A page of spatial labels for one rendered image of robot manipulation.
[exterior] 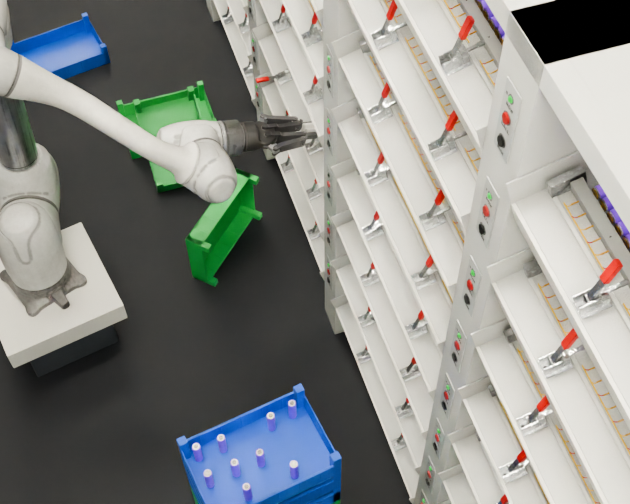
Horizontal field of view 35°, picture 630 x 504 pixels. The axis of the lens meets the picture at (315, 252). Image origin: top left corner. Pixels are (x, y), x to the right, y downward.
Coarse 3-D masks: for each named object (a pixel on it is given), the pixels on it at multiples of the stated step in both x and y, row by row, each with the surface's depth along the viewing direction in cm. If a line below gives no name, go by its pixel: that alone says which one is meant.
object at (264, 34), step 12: (264, 24) 284; (264, 36) 288; (264, 48) 287; (276, 48) 285; (276, 60) 283; (276, 72) 281; (276, 84) 279; (288, 84) 278; (288, 96) 275; (300, 96) 274; (288, 108) 273; (300, 108) 272; (312, 156) 263; (312, 168) 262
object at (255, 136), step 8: (248, 128) 249; (256, 128) 249; (272, 128) 254; (248, 136) 248; (256, 136) 249; (264, 136) 252; (272, 136) 252; (248, 144) 249; (256, 144) 250; (264, 144) 250; (272, 144) 253
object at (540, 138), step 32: (512, 32) 118; (544, 32) 115; (512, 64) 121; (544, 96) 117; (544, 128) 122; (480, 160) 140; (512, 160) 129; (544, 160) 128; (480, 192) 143; (512, 224) 138; (480, 256) 151; (480, 288) 155; (480, 320) 159; (448, 352) 182; (448, 448) 200
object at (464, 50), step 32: (416, 0) 155; (448, 0) 153; (480, 0) 149; (416, 32) 152; (448, 32) 150; (480, 32) 145; (448, 64) 145; (480, 64) 145; (448, 96) 148; (480, 96) 143; (480, 128) 134
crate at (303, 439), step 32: (256, 416) 226; (288, 416) 227; (256, 448) 223; (288, 448) 223; (320, 448) 223; (192, 480) 219; (224, 480) 219; (256, 480) 219; (288, 480) 219; (320, 480) 218
